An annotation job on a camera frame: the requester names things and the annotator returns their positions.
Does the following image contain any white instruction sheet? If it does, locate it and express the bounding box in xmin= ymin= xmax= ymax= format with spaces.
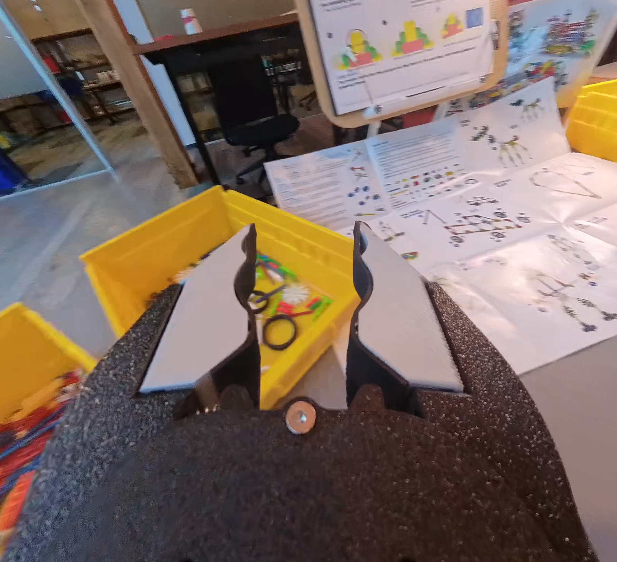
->
xmin=264 ymin=75 xmax=617 ymax=375

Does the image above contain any dark wooden table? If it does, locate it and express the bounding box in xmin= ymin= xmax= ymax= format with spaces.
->
xmin=135 ymin=13 xmax=316 ymax=187

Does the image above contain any black office chair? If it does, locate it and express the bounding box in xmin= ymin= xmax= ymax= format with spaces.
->
xmin=212 ymin=56 xmax=302 ymax=184

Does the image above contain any colourful toy box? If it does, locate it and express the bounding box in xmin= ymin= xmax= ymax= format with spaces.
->
xmin=436 ymin=0 xmax=617 ymax=116

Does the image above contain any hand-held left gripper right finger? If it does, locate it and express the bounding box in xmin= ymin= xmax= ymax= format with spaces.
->
xmin=346 ymin=221 xmax=464 ymax=412

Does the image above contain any wooden clipboard stand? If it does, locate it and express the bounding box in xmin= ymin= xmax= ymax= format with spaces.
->
xmin=289 ymin=0 xmax=510 ymax=140

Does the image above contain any wooden beam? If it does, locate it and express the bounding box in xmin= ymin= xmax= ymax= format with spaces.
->
xmin=50 ymin=0 xmax=201 ymax=189

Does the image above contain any yellow plastic bin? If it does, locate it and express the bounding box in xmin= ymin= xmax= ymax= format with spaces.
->
xmin=0 ymin=303 xmax=99 ymax=548
xmin=565 ymin=79 xmax=617 ymax=163
xmin=79 ymin=185 xmax=362 ymax=411

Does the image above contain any storage shelf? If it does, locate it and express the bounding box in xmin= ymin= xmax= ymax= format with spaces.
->
xmin=29 ymin=27 xmax=141 ymax=125

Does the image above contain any heap of red orange pieces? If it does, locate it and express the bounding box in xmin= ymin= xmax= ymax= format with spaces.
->
xmin=0 ymin=369 xmax=85 ymax=546

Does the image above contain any pile of colourful toy rods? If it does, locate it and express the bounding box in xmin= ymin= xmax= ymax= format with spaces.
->
xmin=171 ymin=249 xmax=334 ymax=356

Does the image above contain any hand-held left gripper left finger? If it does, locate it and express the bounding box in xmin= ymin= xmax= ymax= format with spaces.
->
xmin=139 ymin=224 xmax=261 ymax=411

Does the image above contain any blue container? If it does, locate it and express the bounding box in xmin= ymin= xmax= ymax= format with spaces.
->
xmin=0 ymin=148 xmax=31 ymax=197

